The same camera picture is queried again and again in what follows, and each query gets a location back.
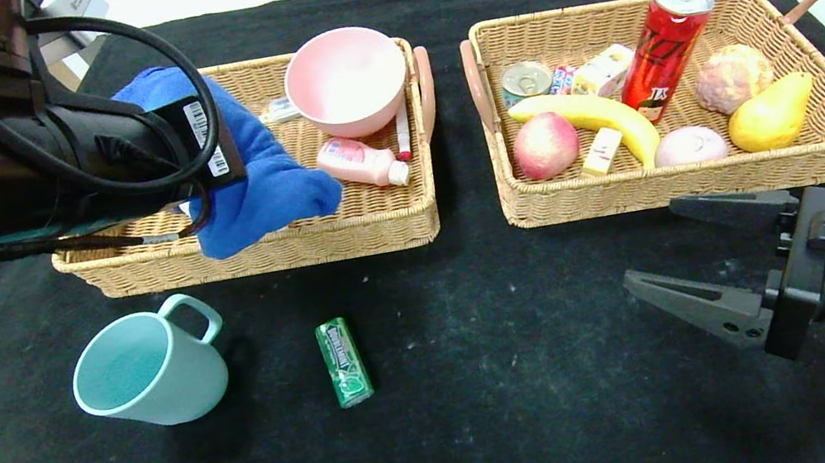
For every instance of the red soda can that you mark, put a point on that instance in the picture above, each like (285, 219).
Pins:
(662, 47)

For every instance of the wicker basket with food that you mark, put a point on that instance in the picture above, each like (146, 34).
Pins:
(787, 164)

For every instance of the black table cloth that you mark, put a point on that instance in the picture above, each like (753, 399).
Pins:
(535, 412)

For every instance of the pink bowl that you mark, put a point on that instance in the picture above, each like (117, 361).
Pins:
(346, 83)

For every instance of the brown crusty bread roll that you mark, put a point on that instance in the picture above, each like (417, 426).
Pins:
(730, 78)

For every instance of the pale yellow butter block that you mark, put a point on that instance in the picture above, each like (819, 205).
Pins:
(602, 151)

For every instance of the pink white slim stick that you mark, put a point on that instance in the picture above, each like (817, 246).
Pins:
(403, 136)

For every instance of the blue microfibre towel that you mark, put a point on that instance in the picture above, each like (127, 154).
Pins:
(271, 188)

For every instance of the red blue candy pack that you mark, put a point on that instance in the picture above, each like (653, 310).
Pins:
(563, 80)

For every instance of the wicker basket with toiletries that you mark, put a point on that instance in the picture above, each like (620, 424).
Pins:
(337, 231)

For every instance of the pale teal mug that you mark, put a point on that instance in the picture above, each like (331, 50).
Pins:
(152, 376)

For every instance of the white yellow juice carton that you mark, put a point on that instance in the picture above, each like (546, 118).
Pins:
(600, 76)

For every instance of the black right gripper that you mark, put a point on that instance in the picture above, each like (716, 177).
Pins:
(799, 276)

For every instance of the small white packet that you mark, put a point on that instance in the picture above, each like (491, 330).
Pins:
(282, 110)

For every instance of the yellow pear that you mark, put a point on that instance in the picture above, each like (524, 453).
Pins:
(770, 113)

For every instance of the small tin can gold lid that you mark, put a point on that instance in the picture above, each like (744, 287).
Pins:
(525, 78)

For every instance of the green chewing gum pack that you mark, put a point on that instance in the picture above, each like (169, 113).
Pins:
(344, 360)

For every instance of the yellow banana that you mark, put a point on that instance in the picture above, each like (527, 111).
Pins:
(594, 113)

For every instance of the pink bottle white cap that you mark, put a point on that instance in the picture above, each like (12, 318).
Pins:
(355, 161)

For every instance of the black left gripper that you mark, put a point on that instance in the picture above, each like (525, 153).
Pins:
(207, 138)

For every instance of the pale pink round bun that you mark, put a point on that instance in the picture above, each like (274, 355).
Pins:
(690, 147)

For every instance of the red pink peach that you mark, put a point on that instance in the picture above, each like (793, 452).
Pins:
(545, 146)

